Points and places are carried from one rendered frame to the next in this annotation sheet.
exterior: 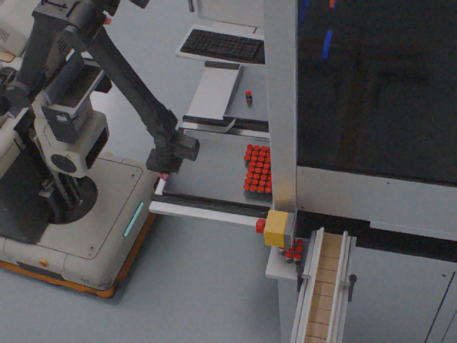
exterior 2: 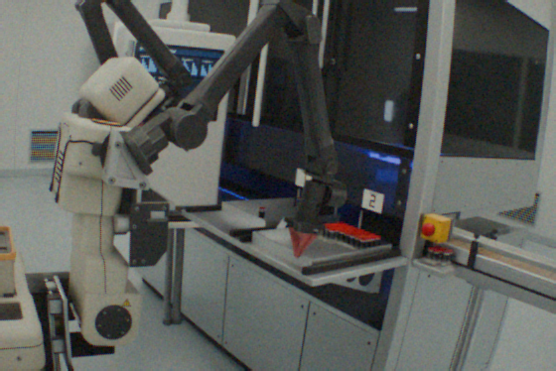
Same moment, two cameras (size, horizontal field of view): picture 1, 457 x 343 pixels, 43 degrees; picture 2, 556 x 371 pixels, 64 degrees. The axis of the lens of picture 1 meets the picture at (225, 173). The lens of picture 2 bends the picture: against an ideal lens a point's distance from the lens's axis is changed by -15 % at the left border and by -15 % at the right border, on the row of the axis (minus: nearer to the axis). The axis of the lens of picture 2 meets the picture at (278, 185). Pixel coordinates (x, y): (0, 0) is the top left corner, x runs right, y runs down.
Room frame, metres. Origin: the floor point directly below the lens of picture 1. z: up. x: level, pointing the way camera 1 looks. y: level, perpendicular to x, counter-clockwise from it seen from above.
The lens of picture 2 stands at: (0.59, 1.38, 1.34)
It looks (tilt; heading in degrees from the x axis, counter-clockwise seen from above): 11 degrees down; 299
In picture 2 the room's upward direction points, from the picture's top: 7 degrees clockwise
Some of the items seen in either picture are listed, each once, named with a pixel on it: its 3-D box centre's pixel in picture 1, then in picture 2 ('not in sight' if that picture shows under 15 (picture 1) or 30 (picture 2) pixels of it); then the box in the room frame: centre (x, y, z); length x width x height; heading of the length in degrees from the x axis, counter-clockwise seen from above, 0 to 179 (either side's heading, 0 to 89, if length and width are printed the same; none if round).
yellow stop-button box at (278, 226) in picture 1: (279, 229); (437, 227); (0.86, -0.12, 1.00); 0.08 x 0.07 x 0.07; 69
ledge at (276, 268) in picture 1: (293, 259); (440, 266); (0.83, -0.15, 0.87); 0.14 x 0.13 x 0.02; 69
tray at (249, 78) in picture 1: (279, 97); (281, 212); (1.45, -0.22, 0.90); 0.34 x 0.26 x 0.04; 69
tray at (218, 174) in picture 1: (225, 168); (324, 244); (1.17, 0.00, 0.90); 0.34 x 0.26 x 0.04; 69
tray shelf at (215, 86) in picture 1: (249, 136); (295, 235); (1.32, -0.10, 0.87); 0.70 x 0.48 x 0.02; 159
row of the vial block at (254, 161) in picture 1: (252, 171); (344, 238); (1.14, -0.08, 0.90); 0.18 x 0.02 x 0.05; 159
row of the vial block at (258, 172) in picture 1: (258, 171); (348, 237); (1.13, -0.10, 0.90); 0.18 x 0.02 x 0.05; 159
